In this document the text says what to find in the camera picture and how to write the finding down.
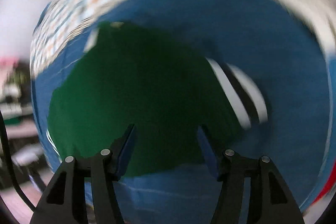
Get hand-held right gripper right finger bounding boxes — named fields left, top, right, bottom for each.
left=197, top=125, right=306, bottom=224

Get red printed sheet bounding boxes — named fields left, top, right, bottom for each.
left=311, top=178, right=336, bottom=205

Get blue striped plaid bed sheet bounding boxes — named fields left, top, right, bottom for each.
left=29, top=0, right=332, bottom=216

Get green varsity jacket cream sleeves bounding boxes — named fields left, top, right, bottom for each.
left=47, top=21, right=269, bottom=178

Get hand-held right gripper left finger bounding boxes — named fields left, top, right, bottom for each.
left=30, top=124, right=137, bottom=224

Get black cable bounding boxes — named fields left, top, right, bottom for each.
left=0, top=109, right=36, bottom=211

